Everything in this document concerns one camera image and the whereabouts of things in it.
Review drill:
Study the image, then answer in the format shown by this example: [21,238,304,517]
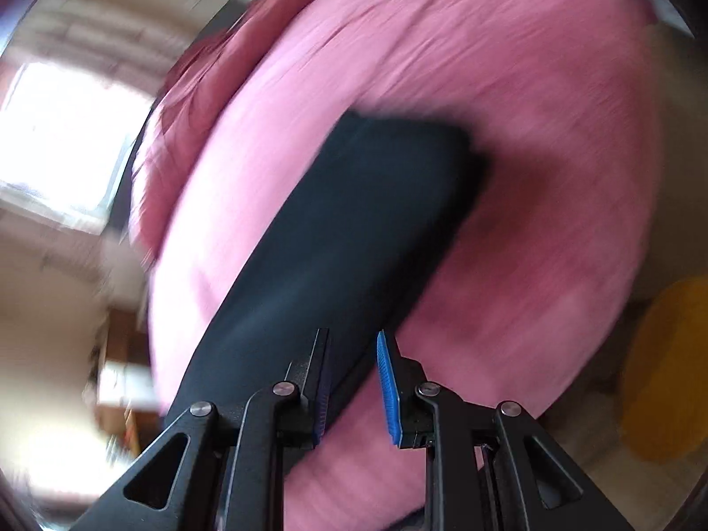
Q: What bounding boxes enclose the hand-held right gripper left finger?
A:
[69,327,333,531]

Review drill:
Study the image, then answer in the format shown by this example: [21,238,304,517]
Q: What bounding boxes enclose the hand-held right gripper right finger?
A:
[376,331,637,531]

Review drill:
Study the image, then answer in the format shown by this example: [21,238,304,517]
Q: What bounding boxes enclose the black pants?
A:
[160,111,490,531]

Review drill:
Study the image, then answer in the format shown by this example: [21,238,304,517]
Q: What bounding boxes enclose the wooden furniture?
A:
[88,310,161,454]

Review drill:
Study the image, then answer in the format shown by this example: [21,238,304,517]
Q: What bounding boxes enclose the pink bed sheet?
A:
[130,0,665,531]

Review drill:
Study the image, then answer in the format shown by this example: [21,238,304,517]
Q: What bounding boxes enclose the yellow rounded object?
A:
[619,277,708,462]

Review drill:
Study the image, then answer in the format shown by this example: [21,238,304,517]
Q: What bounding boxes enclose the dark pink quilt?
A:
[160,0,355,139]

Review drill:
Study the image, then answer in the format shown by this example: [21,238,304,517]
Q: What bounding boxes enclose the bright window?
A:
[0,58,156,233]

